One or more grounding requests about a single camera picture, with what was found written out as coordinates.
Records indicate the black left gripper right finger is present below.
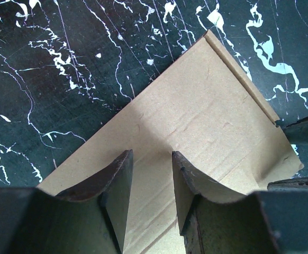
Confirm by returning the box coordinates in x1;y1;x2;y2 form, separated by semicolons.
172;151;308;253

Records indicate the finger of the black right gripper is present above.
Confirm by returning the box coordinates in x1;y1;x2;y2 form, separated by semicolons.
267;177;308;191
275;116;308;146

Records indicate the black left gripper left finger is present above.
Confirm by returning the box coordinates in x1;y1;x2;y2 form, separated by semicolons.
0;150;133;253

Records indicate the brown cardboard box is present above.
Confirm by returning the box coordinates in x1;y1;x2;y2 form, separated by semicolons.
39;31;303;253

